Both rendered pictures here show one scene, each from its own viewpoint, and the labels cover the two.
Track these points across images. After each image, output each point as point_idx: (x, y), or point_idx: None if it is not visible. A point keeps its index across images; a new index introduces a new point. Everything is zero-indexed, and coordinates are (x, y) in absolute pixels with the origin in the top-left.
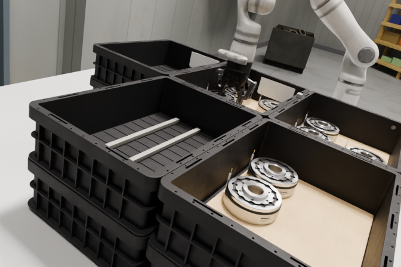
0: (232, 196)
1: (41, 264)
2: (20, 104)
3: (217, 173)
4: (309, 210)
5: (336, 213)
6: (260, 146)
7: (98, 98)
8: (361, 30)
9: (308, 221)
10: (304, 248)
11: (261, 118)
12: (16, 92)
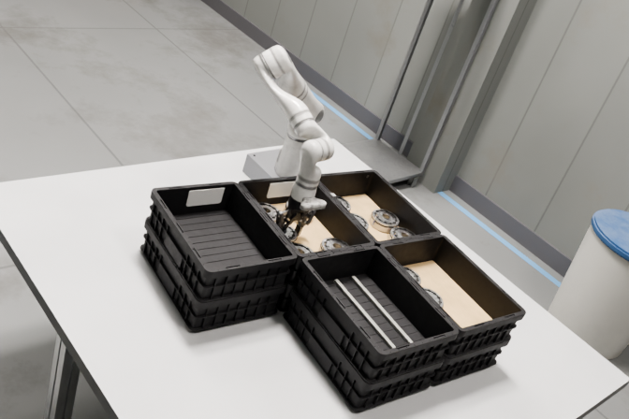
0: None
1: (405, 418)
2: (167, 384)
3: None
4: (428, 283)
5: (431, 274)
6: None
7: None
8: (316, 99)
9: (437, 290)
10: (456, 305)
11: (381, 249)
12: (127, 382)
